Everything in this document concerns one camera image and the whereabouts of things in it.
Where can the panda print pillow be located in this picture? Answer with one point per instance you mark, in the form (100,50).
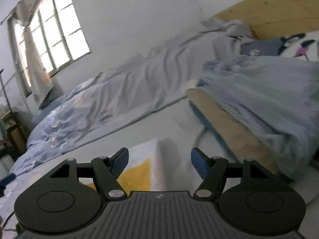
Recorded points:
(303,46)

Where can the black clothes rack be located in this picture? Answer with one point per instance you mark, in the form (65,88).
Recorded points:
(4,91)

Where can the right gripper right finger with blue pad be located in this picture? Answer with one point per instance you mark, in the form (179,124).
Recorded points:
(212,172)

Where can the white yellow plastic mailer bag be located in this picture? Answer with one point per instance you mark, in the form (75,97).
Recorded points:
(157,165)

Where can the blue pillow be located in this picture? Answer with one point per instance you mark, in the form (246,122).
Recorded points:
(41,114)

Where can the blue printed bed sheet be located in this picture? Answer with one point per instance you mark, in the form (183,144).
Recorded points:
(177,121)

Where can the crumpled blue duvet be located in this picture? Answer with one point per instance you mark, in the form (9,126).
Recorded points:
(146,83)

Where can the wooden bed frame board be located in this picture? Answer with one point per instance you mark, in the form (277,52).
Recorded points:
(274,18)

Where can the patterned window curtain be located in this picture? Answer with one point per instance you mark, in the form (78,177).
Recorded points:
(41,83)

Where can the folded light blue jeans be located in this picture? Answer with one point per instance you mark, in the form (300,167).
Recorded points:
(274,97)

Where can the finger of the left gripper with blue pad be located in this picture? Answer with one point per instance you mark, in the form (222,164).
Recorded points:
(8,179)

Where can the window with bars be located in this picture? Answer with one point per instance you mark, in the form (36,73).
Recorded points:
(58,37)

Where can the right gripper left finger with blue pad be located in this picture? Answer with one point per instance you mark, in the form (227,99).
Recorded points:
(106,172)

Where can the folded beige garment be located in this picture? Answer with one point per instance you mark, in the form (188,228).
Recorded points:
(234,136)

